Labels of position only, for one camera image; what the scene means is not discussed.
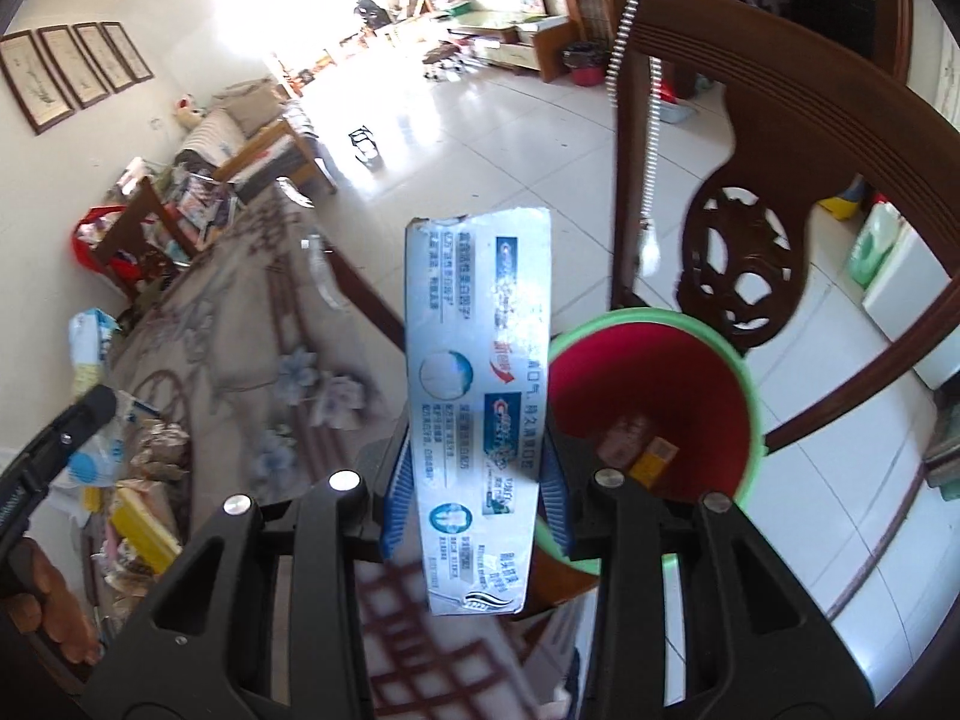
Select white refrigerator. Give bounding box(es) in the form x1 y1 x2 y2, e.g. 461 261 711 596
861 221 960 391

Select crumpled brown paper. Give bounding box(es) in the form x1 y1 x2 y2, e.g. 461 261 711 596
127 420 192 481

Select pink packet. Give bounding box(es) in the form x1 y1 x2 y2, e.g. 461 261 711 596
598 414 653 466

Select small yellow box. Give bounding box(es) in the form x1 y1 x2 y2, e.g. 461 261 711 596
628 439 680 488

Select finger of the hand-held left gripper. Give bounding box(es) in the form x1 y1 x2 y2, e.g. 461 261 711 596
64 384 119 440

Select blue white plastic packet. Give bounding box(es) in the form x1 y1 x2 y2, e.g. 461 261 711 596
64 412 136 488

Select flat yellow box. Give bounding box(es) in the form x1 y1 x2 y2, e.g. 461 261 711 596
109 487 183 575

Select tissue pack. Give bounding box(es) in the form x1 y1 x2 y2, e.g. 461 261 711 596
69 307 122 398

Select person's left hand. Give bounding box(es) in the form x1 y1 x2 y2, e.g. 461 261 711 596
0 540 102 665

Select small red waste bin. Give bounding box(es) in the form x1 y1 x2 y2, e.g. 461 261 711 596
562 41 608 87

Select beige sofa cushion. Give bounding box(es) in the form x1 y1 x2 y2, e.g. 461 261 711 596
214 79 290 136

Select red plastic basket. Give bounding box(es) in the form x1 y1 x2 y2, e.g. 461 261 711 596
71 204 151 293

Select red bin with green rim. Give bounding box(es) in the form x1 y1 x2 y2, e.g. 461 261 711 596
534 307 766 578

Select white bead string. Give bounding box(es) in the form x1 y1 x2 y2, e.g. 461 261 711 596
606 0 665 278

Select stack of magazines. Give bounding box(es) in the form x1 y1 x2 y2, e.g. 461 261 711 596
161 169 241 241

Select dark wooden carved chair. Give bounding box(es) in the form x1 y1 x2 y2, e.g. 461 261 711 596
311 0 960 616

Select floral patterned tablecloth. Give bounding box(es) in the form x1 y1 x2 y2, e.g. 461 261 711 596
0 180 586 720

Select blue dustpan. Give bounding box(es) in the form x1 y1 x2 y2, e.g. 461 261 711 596
656 86 695 125

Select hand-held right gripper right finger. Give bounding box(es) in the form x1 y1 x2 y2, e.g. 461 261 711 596
536 427 878 720

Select wooden sofa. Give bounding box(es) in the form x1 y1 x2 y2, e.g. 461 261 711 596
174 79 338 196

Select framed wall picture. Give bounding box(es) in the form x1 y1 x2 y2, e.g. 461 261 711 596
37 24 108 110
0 30 76 136
100 20 155 83
71 21 134 93

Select blue white toothpaste box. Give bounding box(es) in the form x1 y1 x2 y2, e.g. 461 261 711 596
403 206 552 618

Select white tv cabinet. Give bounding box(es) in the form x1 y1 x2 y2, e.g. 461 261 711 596
446 7 578 80

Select yellow toy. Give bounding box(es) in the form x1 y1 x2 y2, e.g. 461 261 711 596
817 176 875 222

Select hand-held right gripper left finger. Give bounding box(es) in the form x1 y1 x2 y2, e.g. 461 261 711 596
82 427 415 720

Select green bottle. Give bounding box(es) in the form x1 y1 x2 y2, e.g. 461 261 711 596
846 202 901 287

